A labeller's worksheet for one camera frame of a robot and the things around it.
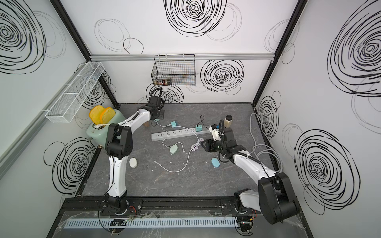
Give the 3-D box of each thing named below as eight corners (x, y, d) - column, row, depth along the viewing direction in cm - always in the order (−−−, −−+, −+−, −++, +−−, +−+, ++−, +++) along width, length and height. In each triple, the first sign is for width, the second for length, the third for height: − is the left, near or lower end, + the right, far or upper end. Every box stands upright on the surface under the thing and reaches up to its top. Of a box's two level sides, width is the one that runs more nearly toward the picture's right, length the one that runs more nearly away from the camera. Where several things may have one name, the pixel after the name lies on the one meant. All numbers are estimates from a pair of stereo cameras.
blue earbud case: (211, 167, 89) (211, 166, 87) (210, 159, 93) (211, 157, 91) (219, 167, 89) (220, 166, 87) (218, 159, 93) (219, 157, 91)
